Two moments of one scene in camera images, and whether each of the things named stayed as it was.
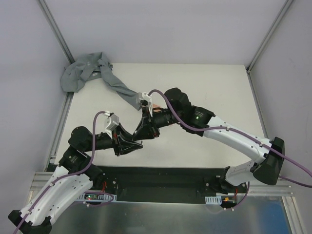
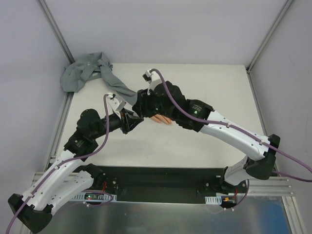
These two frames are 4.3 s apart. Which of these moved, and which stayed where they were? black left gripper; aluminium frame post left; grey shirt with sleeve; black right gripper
Moved: black left gripper; black right gripper
Stayed: aluminium frame post left; grey shirt with sleeve
